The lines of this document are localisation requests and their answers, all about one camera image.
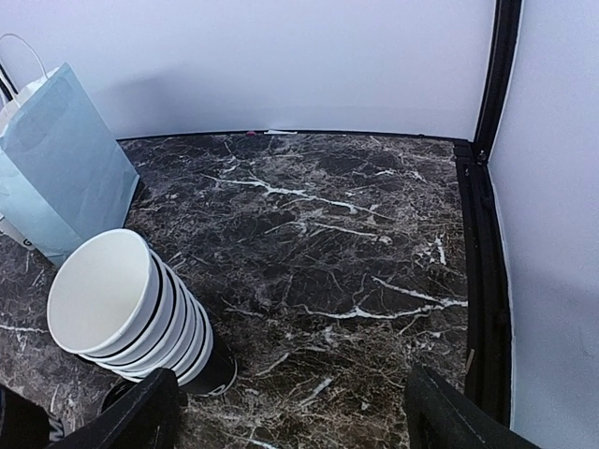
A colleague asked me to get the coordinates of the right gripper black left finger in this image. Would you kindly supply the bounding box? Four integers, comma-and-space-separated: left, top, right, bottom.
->
50, 369, 180, 448

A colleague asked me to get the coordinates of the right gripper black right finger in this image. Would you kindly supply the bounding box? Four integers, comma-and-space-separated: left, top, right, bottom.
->
404, 365, 537, 449

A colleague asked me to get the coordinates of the light blue paper bag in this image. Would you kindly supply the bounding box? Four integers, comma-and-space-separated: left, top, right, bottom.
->
0, 32, 140, 268

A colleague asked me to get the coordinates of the stack of paper coffee cups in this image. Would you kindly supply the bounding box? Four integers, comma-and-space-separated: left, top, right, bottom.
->
47, 229, 238, 397

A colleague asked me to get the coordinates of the stack of black lids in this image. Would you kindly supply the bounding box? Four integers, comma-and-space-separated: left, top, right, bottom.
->
1, 385, 66, 449

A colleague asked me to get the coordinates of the white cup holding straws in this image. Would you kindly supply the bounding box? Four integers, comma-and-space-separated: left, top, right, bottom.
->
0, 214, 33, 251

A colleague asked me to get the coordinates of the black corner frame post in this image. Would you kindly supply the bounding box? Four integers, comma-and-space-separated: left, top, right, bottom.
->
454, 1, 522, 426

